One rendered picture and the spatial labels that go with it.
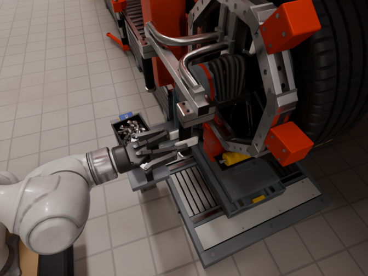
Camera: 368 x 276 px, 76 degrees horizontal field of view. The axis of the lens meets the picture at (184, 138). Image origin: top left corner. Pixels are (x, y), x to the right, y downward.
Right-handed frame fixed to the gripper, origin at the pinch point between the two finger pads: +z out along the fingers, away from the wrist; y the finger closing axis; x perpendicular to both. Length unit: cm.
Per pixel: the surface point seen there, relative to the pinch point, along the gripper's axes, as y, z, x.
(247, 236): 19, 28, -75
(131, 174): -17.9, -17.4, -38.0
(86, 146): -81, -41, -83
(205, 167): -24, 24, -68
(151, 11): -61, 12, 9
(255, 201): 7, 38, -65
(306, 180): 6, 80, -75
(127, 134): -30.2, -13.8, -26.0
